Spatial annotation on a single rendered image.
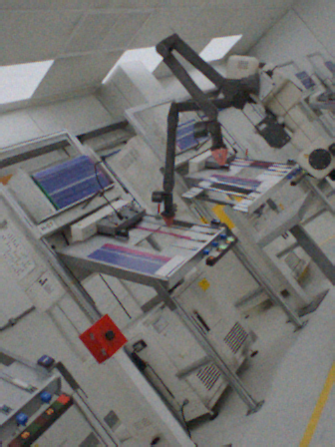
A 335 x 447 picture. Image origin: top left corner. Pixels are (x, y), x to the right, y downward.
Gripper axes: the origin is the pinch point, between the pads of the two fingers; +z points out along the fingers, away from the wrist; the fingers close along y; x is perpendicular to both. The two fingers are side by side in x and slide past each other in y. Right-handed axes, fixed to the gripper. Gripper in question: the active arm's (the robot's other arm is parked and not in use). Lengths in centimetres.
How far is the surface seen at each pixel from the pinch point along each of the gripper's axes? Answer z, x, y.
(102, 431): 19, 50, 134
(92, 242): 0.7, -27.2, 40.4
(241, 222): 5.9, 32.0, -37.1
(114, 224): -5.3, -22.6, 24.9
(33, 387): 0, 30, 144
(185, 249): 0.6, 24.9, 24.5
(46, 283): 22, -46, 61
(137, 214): -5.2, -20.3, 4.1
